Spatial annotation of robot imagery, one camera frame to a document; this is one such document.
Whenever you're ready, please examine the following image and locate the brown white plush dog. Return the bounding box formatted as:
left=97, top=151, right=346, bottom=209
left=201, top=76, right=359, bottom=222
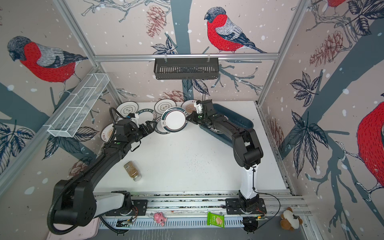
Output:
left=280, top=207, right=303, bottom=231

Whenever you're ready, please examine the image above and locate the green snack packet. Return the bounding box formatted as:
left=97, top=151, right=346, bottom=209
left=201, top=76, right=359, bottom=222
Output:
left=207, top=212, right=225, bottom=229

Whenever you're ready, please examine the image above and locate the aluminium frame post back left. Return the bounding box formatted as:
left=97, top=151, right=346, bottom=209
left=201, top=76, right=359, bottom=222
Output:
left=53, top=0, right=123, bottom=105

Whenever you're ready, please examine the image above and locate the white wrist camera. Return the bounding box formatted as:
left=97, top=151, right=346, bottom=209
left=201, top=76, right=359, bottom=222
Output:
left=194, top=102, right=204, bottom=114
left=126, top=113, right=139, bottom=127

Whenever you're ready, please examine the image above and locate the white clover plate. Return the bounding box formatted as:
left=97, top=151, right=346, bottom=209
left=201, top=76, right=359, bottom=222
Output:
left=117, top=101, right=139, bottom=117
left=154, top=99, right=177, bottom=115

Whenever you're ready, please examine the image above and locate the aluminium horizontal frame bar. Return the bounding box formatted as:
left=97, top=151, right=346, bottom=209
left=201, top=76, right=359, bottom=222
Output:
left=94, top=53, right=280, bottom=63

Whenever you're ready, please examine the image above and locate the sunburst plate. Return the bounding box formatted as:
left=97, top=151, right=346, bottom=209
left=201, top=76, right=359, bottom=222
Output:
left=181, top=100, right=197, bottom=116
left=100, top=124, right=114, bottom=143

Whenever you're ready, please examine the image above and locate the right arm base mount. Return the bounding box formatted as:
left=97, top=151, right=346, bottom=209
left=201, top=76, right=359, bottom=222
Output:
left=224, top=195, right=267, bottom=215

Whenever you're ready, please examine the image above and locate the sunburst plate front left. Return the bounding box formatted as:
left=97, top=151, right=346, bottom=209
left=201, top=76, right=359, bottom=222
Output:
left=100, top=124, right=114, bottom=143

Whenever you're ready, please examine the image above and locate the small green rim plate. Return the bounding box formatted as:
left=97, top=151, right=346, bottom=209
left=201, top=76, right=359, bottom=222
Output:
left=136, top=109, right=157, bottom=125

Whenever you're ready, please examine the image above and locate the sunburst plate back right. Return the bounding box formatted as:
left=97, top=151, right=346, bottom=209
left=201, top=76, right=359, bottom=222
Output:
left=181, top=100, right=197, bottom=116

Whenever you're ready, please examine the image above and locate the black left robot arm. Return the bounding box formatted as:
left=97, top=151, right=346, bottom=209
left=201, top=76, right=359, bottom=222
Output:
left=47, top=119, right=156, bottom=235

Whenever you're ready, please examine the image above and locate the large green rim plate back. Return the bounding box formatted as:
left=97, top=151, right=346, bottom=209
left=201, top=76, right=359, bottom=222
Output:
left=155, top=117, right=170, bottom=135

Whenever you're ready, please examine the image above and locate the white clover plate left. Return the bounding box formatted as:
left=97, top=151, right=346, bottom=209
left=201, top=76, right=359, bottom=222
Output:
left=117, top=101, right=139, bottom=117

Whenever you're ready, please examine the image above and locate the dark teal plastic bin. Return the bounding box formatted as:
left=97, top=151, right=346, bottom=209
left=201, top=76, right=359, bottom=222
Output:
left=199, top=103, right=254, bottom=147

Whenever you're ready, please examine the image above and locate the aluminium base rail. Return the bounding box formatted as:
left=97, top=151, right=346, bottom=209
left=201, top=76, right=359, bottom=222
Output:
left=101, top=192, right=312, bottom=230

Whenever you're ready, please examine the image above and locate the black hanging wire basket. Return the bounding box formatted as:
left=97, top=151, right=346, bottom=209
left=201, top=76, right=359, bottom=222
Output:
left=154, top=58, right=219, bottom=80

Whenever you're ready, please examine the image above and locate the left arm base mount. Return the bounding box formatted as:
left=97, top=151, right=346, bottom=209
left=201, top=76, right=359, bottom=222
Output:
left=106, top=200, right=148, bottom=217

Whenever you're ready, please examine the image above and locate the spice jar with granules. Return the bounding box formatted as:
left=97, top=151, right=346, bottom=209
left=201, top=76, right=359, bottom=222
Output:
left=124, top=161, right=142, bottom=182

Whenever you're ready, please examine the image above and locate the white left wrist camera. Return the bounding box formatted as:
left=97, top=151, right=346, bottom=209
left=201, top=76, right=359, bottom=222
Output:
left=126, top=113, right=139, bottom=127

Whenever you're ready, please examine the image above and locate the pink tray lid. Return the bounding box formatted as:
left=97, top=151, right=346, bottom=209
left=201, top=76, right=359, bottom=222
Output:
left=47, top=218, right=100, bottom=240

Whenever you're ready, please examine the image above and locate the white clover plate right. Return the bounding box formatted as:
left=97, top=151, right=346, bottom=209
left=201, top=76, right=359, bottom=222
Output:
left=154, top=99, right=177, bottom=115

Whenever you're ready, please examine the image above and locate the aluminium frame post back right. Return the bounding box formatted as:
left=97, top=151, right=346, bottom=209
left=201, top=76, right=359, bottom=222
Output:
left=258, top=0, right=310, bottom=107

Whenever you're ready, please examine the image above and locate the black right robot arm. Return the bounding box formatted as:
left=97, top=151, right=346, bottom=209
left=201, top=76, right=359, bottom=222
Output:
left=187, top=100, right=264, bottom=200

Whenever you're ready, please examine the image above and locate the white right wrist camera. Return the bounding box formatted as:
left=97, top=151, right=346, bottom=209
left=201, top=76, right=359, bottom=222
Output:
left=194, top=102, right=204, bottom=114

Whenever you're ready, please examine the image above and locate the aluminium frame post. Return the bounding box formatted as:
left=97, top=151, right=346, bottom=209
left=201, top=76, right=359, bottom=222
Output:
left=258, top=0, right=310, bottom=107
left=53, top=0, right=123, bottom=105

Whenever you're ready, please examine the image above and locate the pink plush toy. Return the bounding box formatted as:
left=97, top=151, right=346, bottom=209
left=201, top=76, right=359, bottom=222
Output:
left=154, top=212, right=167, bottom=227

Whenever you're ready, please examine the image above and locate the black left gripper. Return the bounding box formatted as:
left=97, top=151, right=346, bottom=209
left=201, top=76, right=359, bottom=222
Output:
left=127, top=120, right=158, bottom=145

